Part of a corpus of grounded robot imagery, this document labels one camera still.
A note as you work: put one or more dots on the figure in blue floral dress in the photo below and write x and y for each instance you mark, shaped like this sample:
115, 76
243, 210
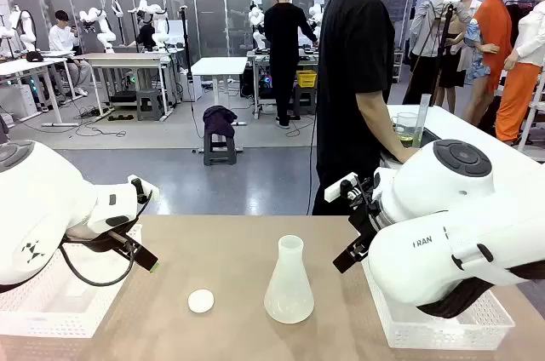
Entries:
474, 35

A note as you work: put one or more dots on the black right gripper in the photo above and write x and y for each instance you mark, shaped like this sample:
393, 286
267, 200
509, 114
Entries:
364, 225

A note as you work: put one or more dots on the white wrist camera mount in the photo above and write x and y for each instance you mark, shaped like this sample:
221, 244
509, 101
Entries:
336, 190
154, 195

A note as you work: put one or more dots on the mannequin in orange jacket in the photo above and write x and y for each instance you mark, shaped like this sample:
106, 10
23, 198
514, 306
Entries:
496, 29

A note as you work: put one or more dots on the grey metal workbench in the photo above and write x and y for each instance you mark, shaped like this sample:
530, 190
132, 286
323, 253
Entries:
255, 63

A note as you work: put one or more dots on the white perforated plastic basket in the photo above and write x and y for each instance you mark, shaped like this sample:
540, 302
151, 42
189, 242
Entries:
64, 314
426, 335

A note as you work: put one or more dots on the white computer case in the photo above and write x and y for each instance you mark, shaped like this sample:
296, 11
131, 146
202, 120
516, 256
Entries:
193, 86

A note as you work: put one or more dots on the white round flask cap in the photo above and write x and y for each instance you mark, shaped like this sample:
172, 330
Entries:
201, 301

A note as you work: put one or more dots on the grey step stool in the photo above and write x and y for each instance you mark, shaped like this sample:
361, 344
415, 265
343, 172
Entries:
150, 101
304, 99
219, 156

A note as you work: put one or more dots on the black tripod stand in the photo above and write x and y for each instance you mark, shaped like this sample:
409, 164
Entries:
439, 63

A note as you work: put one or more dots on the person in black T-shirt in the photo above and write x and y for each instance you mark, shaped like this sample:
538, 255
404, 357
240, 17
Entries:
349, 80

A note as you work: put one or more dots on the yellow plastic crate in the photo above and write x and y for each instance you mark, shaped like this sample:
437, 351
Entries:
306, 79

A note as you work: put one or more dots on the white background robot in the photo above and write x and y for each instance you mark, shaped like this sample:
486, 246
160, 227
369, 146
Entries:
315, 16
104, 33
257, 16
25, 24
159, 24

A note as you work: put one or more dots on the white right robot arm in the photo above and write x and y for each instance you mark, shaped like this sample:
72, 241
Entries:
426, 190

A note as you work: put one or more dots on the long white desk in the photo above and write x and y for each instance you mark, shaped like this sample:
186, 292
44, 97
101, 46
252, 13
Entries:
25, 64

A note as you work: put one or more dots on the brown topped white desk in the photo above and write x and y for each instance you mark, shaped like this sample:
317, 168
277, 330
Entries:
123, 56

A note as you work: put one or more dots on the person in white shirt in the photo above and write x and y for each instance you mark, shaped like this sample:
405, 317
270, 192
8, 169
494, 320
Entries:
61, 37

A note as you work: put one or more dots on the clear plastic beaker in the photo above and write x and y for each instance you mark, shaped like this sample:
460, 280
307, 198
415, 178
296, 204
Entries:
404, 131

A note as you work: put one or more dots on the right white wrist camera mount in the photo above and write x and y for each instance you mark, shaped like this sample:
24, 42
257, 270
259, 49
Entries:
336, 190

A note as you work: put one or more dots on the black pole stand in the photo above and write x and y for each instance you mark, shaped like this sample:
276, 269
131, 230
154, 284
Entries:
186, 59

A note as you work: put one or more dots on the mannequin in orange trousers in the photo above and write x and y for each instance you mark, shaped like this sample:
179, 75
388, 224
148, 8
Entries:
517, 93

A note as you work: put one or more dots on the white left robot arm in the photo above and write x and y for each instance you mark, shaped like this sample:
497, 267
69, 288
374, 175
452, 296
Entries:
42, 190

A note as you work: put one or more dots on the mannequin in grey shirt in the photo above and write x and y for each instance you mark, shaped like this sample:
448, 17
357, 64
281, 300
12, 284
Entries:
430, 24

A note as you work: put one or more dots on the white drawer cabinet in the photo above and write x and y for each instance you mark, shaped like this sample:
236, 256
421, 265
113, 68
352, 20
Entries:
21, 101

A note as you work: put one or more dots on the person in all black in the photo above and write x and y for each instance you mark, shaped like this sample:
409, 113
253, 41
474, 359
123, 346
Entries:
283, 37

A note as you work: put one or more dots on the person's right forearm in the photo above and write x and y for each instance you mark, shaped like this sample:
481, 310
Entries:
379, 131

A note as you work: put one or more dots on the dark purple cloth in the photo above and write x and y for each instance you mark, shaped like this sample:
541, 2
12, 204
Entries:
219, 120

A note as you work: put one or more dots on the black cap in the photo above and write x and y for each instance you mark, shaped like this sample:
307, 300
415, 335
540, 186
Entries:
35, 56

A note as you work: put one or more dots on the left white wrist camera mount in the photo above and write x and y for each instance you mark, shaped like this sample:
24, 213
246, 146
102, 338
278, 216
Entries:
154, 195

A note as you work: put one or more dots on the translucent plastic conical flask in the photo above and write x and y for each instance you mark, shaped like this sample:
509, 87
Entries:
289, 293

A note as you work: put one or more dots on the white standing desk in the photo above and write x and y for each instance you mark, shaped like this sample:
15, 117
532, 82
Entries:
219, 65

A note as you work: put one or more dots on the clear plastic graduated cylinder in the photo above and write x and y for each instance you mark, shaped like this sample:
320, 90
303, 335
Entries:
421, 118

